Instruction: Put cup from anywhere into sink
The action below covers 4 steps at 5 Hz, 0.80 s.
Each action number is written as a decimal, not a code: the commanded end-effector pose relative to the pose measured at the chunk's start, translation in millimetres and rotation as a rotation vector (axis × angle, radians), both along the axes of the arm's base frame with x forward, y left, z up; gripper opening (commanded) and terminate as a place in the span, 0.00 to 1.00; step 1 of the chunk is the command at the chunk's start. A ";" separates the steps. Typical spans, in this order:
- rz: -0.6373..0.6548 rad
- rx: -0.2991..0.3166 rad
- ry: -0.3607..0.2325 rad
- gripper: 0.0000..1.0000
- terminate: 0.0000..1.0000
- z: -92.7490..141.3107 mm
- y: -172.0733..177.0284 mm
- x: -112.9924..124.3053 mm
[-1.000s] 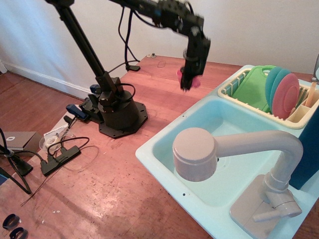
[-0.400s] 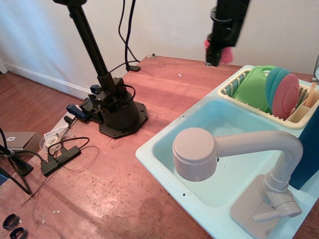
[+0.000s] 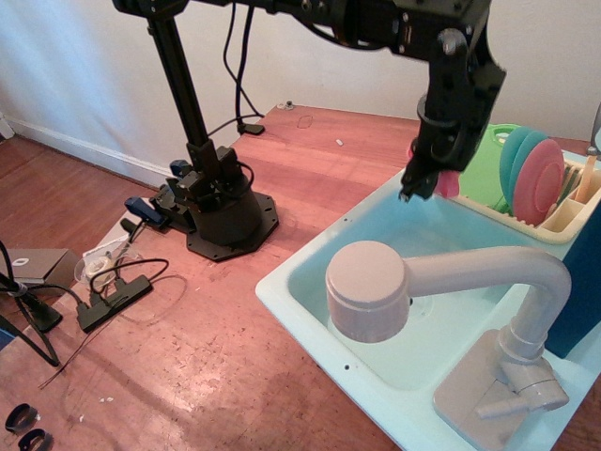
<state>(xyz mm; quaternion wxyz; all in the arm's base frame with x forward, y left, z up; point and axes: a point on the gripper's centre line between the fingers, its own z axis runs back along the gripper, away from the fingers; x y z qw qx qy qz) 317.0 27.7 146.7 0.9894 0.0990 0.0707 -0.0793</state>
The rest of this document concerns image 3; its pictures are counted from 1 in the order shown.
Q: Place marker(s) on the grey toy faucet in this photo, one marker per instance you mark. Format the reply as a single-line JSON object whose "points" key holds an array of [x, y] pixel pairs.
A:
{"points": [[478, 318]]}

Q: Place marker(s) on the clear plastic tape roll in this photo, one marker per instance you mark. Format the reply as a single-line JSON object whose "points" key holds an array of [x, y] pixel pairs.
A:
{"points": [[102, 261]]}

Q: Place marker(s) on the pink plate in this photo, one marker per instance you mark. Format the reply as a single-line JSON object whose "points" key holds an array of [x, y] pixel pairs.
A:
{"points": [[538, 183]]}

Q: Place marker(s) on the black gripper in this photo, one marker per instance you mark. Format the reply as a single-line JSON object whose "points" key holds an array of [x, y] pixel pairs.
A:
{"points": [[463, 87]]}

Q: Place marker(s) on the cream toy utensil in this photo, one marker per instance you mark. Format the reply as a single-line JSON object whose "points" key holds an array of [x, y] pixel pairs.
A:
{"points": [[586, 177]]}

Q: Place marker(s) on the blue clamp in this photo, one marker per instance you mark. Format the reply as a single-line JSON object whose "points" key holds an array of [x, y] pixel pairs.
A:
{"points": [[139, 207]]}

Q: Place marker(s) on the black power adapter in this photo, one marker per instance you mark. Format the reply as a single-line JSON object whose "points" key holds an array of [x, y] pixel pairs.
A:
{"points": [[44, 316]]}

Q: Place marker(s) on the black USB hub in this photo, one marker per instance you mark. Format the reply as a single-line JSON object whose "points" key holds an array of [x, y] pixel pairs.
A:
{"points": [[90, 317]]}

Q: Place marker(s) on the grey cardboard box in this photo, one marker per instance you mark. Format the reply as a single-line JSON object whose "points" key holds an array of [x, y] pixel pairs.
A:
{"points": [[43, 266]]}

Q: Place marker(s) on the cream dish rack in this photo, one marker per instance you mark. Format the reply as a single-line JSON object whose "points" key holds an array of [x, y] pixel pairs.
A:
{"points": [[561, 226]]}

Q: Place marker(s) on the teal plate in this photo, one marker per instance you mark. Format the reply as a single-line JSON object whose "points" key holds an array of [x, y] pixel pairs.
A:
{"points": [[517, 147]]}

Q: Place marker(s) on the light blue toy sink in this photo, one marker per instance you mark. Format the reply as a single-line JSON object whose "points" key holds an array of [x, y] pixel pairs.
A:
{"points": [[295, 293]]}

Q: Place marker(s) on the green cutting board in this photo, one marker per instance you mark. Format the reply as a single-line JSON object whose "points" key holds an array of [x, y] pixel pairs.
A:
{"points": [[480, 182]]}

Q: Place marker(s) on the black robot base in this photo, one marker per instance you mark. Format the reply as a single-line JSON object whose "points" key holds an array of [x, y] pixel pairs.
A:
{"points": [[210, 199]]}

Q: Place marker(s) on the pink plastic cup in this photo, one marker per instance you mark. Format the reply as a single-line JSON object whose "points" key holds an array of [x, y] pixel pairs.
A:
{"points": [[448, 184]]}

